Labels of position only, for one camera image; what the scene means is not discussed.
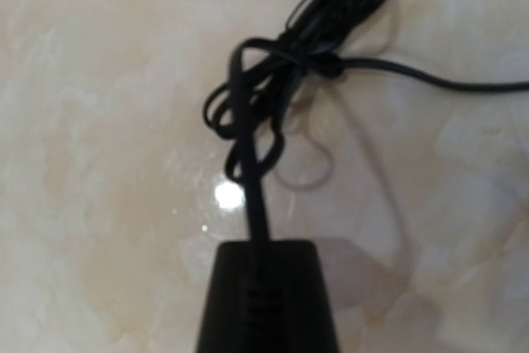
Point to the black plug with cable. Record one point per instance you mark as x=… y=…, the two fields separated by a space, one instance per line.
x=268 y=295

